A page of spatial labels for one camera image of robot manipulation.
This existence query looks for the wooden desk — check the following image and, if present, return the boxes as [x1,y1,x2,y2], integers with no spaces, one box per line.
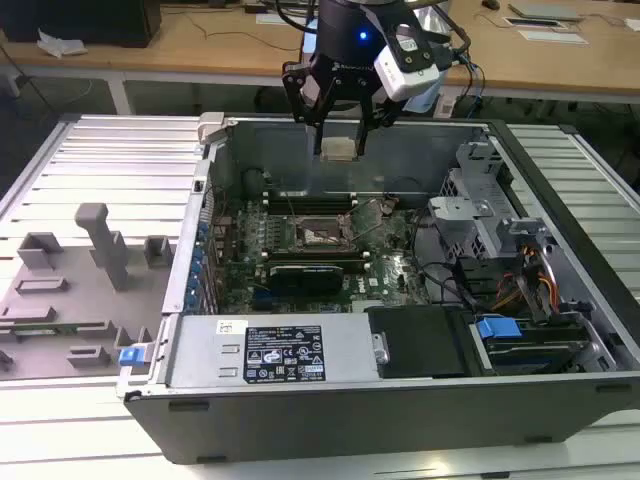
[0,0,640,107]

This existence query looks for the CPU socket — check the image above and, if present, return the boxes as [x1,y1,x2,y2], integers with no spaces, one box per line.
[293,213,359,252]

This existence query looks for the grey case corner handle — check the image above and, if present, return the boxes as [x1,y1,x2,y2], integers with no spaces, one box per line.
[196,111,227,147]

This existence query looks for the black open PC case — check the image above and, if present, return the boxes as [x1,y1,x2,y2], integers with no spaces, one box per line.
[115,110,640,466]

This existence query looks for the crumpled white paper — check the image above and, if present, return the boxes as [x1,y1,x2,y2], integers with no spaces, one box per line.
[36,26,90,60]

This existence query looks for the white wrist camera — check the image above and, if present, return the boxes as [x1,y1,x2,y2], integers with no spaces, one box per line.
[373,22,442,102]

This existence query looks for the black round board component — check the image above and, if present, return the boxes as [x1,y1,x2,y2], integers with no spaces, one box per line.
[241,168,267,197]

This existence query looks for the grey flat laptop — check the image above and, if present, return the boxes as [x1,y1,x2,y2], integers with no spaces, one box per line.
[507,1,585,24]

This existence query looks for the silver metal drive cage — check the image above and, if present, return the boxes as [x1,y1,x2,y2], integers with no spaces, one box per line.
[427,141,507,262]

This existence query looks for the grey power supply unit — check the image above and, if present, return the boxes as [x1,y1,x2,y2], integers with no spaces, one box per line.
[167,313,382,387]

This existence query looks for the metal socket cover frame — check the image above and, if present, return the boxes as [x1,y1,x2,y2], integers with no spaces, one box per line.
[339,197,399,249]

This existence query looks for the black box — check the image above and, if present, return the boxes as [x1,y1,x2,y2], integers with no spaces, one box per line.
[0,0,164,50]

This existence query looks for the grey parts rack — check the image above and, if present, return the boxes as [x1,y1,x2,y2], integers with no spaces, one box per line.
[0,202,177,382]

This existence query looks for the black drive bay cover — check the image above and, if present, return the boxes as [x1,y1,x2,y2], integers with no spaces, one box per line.
[366,305,477,380]

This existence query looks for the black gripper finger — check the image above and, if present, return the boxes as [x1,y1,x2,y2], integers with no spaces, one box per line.
[354,74,399,156]
[281,60,327,156]

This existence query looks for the blue cable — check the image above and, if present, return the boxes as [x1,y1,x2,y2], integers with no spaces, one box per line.
[462,47,487,112]

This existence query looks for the orange and yellow wires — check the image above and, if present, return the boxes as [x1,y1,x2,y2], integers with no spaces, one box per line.
[492,243,560,314]

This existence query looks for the black internal cable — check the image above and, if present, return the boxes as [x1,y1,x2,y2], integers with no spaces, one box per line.
[413,209,482,312]

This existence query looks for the blue disk carrier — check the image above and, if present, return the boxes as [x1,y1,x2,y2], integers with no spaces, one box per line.
[476,316,522,347]

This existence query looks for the black graphics card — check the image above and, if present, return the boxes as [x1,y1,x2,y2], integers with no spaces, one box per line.
[268,263,347,302]

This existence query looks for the black hard disk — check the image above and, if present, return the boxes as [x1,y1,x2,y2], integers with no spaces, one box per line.
[483,323,592,375]

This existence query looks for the green RAM stick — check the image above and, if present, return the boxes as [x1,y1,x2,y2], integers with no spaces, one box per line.
[0,323,80,337]

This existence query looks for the silver square CPU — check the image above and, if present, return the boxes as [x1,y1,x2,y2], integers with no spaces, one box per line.
[321,136,359,163]

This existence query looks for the black RAM stick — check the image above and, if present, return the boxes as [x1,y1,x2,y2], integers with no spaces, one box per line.
[263,248,372,267]
[264,192,359,215]

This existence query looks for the green motherboard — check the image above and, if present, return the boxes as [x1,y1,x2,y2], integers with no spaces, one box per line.
[209,193,437,316]

